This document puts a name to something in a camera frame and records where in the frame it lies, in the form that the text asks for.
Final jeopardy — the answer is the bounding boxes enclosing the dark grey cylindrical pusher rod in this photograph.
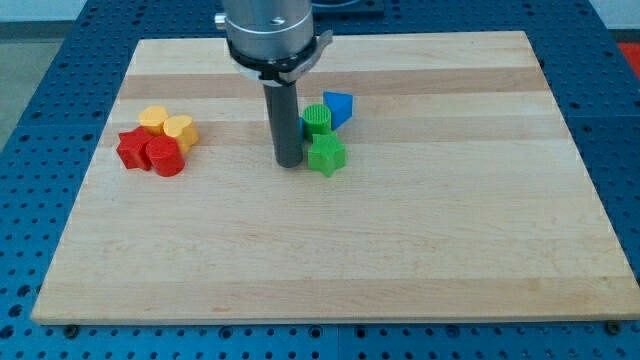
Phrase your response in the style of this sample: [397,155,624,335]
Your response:
[263,85,303,168]

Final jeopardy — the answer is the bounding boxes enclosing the red cylinder block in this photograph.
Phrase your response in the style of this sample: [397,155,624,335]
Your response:
[145,135,185,177]

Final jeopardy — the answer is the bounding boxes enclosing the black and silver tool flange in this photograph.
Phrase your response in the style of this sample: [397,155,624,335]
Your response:
[227,30,333,86]

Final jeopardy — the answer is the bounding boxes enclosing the blue triangle block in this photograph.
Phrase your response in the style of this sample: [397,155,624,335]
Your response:
[323,91,354,130]

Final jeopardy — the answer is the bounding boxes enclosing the yellow rounded block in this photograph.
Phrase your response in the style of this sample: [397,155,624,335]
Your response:
[138,105,169,136]

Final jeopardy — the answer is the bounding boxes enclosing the blue block behind rod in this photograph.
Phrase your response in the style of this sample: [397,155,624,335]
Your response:
[298,117,305,141]

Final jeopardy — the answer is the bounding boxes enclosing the yellow heart block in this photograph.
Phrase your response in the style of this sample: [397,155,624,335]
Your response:
[163,115,199,154]

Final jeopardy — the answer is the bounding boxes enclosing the light wooden board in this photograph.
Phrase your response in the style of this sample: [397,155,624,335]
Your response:
[32,31,639,325]

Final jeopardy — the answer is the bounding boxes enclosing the green star block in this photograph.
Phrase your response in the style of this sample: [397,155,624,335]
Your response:
[307,132,346,178]

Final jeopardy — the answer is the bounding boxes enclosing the red object at edge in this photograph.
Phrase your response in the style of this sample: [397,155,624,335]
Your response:
[617,42,640,77]

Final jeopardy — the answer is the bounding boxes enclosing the red star block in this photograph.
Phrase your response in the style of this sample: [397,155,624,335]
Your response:
[116,126,153,171]

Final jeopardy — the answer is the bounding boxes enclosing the green cylinder block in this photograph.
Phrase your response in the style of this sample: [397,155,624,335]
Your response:
[302,104,332,141]

